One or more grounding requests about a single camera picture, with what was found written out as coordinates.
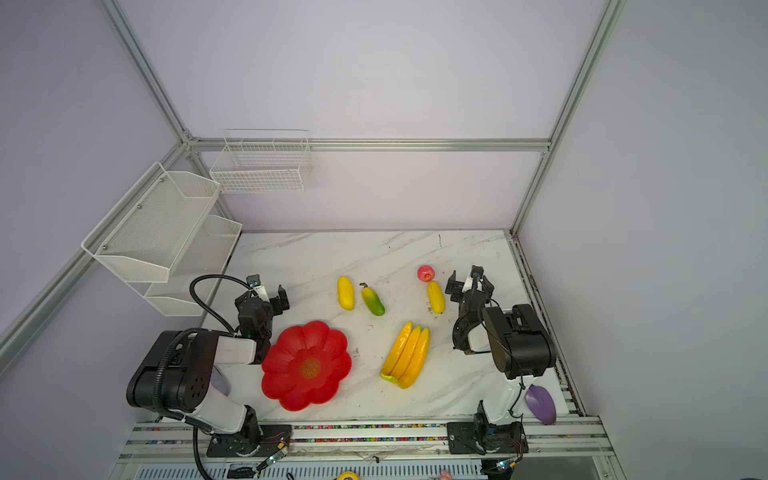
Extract aluminium front rail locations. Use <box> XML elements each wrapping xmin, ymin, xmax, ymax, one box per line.
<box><xmin>118</xmin><ymin>417</ymin><xmax>615</xmax><ymax>463</ymax></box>

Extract red fake apple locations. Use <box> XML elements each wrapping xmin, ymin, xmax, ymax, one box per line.
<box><xmin>417</xmin><ymin>265</ymin><xmax>435</xmax><ymax>283</ymax></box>

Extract white wire basket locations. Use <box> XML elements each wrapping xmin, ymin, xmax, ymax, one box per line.
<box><xmin>210</xmin><ymin>129</ymin><xmax>314</xmax><ymax>194</ymax></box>

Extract red flower-shaped fruit bowl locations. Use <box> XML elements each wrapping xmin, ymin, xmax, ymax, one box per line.
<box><xmin>261</xmin><ymin>321</ymin><xmax>352</xmax><ymax>412</ymax></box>

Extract white mesh shelf upper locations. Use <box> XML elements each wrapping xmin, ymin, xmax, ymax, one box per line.
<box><xmin>81</xmin><ymin>163</ymin><xmax>221</xmax><ymax>283</ymax></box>

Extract white mesh shelf lower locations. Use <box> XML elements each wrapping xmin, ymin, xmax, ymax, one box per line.
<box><xmin>130</xmin><ymin>215</ymin><xmax>242</xmax><ymax>317</ymax></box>

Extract white mesh shelf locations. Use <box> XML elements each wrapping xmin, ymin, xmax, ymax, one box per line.
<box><xmin>130</xmin><ymin>215</ymin><xmax>242</xmax><ymax>317</ymax></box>
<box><xmin>81</xmin><ymin>163</ymin><xmax>221</xmax><ymax>283</ymax></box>

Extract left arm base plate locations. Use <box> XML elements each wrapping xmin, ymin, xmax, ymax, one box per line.
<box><xmin>206</xmin><ymin>424</ymin><xmax>293</xmax><ymax>458</ymax></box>

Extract yellow fake banana bunch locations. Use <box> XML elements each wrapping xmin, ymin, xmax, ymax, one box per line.
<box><xmin>380</xmin><ymin>322</ymin><xmax>431</xmax><ymax>390</ymax></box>

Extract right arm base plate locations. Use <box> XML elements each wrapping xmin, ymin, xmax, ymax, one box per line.
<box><xmin>446</xmin><ymin>400</ymin><xmax>529</xmax><ymax>455</ymax></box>

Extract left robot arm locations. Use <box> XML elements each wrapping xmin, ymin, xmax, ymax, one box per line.
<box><xmin>126</xmin><ymin>287</ymin><xmax>290</xmax><ymax>440</ymax></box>

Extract purple plastic scoop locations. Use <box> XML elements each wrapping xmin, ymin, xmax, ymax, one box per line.
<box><xmin>525</xmin><ymin>385</ymin><xmax>557</xmax><ymax>425</ymax></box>

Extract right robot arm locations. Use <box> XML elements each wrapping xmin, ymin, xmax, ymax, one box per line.
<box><xmin>445</xmin><ymin>265</ymin><xmax>558</xmax><ymax>425</ymax></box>

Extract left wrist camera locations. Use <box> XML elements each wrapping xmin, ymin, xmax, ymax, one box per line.
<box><xmin>246</xmin><ymin>274</ymin><xmax>269</xmax><ymax>302</ymax></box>

